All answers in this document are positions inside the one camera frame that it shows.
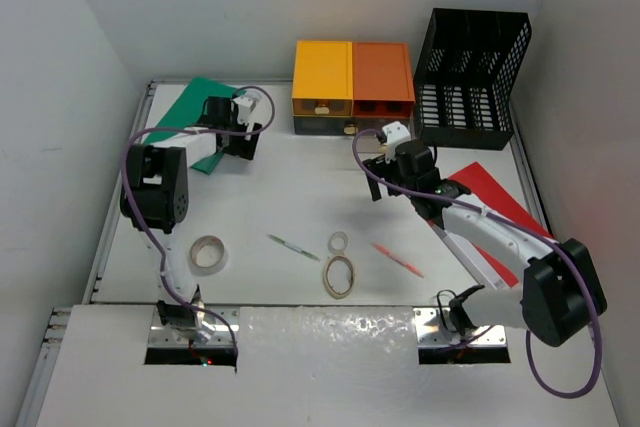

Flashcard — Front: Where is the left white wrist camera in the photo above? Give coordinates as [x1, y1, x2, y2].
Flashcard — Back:
[231, 93, 261, 125]

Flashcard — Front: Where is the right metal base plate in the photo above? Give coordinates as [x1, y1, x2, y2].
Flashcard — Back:
[413, 306, 508, 350]

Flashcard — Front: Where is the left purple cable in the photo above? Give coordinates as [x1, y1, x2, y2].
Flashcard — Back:
[122, 85, 277, 353]

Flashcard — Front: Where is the small white tape roll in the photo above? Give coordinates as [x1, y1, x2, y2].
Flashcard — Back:
[328, 231, 349, 255]

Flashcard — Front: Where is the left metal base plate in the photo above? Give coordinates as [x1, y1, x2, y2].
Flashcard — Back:
[147, 309, 233, 348]

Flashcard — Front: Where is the red clip file folder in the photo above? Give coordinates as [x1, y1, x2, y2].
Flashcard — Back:
[430, 162, 551, 290]

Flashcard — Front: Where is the metal base plate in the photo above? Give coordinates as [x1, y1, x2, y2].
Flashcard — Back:
[413, 306, 508, 350]
[147, 309, 233, 348]

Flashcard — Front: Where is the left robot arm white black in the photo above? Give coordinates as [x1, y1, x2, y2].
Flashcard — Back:
[120, 87, 266, 345]

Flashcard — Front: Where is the purple cable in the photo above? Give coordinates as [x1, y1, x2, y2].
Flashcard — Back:
[122, 85, 277, 353]
[352, 128, 603, 394]

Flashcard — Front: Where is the white foam front board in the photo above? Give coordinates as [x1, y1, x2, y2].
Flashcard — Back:
[38, 305, 617, 426]

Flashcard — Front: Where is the green clip file folder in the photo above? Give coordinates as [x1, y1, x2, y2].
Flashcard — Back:
[143, 77, 237, 175]

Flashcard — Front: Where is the wide clear tape roll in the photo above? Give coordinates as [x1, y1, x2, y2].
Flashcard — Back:
[188, 235, 229, 277]

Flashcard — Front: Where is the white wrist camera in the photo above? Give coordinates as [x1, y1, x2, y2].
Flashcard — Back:
[231, 93, 261, 125]
[378, 121, 411, 152]

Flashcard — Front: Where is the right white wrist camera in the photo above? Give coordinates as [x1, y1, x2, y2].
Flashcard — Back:
[378, 121, 411, 152]

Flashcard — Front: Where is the transparent grey drawer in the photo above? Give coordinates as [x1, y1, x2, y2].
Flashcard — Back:
[343, 117, 410, 136]
[293, 116, 358, 136]

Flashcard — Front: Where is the yellow drawer box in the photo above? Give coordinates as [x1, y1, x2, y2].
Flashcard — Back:
[292, 40, 354, 117]

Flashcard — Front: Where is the black mesh file rack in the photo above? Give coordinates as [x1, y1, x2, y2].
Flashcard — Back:
[413, 8, 532, 151]

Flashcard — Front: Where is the orange red pen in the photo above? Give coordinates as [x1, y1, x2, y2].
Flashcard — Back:
[371, 243, 424, 278]

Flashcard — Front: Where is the thin brown tape ring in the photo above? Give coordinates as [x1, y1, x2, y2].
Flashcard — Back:
[321, 254, 359, 300]

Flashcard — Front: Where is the orange drawer box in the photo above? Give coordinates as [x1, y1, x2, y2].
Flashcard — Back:
[353, 42, 415, 119]

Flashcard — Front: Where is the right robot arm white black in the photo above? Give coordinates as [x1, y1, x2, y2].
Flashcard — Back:
[359, 140, 608, 347]

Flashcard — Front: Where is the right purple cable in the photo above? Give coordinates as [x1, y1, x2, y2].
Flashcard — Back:
[352, 128, 603, 394]

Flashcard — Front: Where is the green white pen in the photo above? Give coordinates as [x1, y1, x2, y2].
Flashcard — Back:
[266, 234, 321, 262]

